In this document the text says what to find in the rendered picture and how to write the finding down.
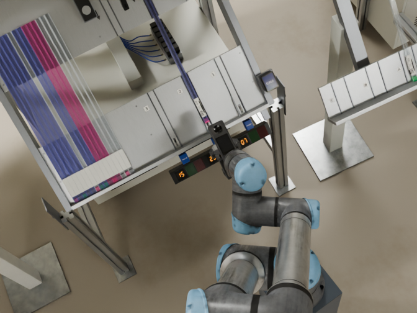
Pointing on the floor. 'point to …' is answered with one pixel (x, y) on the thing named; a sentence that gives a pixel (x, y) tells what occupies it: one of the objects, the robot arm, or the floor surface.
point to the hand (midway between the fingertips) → (218, 142)
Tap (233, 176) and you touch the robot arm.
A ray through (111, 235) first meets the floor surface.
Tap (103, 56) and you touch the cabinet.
